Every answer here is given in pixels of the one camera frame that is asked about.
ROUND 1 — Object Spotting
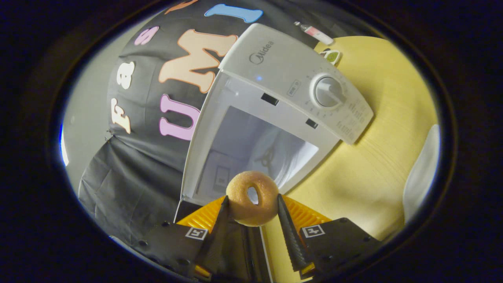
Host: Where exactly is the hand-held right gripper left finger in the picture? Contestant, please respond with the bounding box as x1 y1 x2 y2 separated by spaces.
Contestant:
133 195 237 280

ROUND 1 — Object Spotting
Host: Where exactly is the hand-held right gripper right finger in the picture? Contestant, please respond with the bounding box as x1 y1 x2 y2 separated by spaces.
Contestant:
277 193 384 279

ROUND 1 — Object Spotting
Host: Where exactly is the glazed brown donut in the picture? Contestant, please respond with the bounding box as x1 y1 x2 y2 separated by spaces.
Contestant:
226 170 281 228

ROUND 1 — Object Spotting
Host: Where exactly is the white microwave oven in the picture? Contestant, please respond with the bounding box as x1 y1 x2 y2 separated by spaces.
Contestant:
174 23 375 283

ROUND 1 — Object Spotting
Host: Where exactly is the black backdrop cloth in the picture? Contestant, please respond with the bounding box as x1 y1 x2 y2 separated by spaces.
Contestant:
78 0 354 246

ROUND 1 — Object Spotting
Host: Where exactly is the white plate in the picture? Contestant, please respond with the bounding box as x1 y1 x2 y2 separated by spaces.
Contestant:
402 124 441 225

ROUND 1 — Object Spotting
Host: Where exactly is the white divided dish with beans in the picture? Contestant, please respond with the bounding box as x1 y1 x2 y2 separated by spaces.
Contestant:
319 48 342 66

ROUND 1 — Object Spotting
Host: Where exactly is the small clear bottle pink label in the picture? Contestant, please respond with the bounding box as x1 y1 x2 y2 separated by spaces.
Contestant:
294 21 335 46

